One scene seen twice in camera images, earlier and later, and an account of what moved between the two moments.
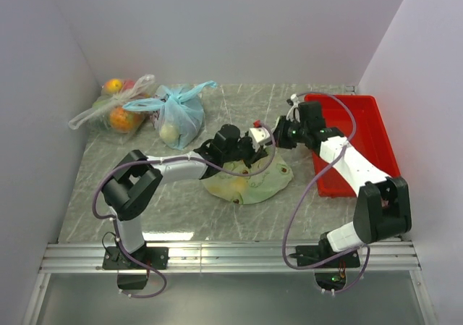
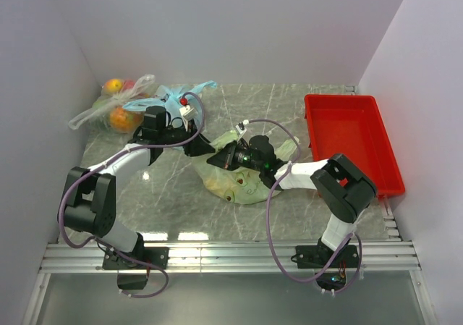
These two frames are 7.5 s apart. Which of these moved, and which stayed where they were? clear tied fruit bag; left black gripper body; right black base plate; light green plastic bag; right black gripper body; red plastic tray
Moved: right black gripper body; left black gripper body
Stayed: right black base plate; light green plastic bag; clear tied fruit bag; red plastic tray
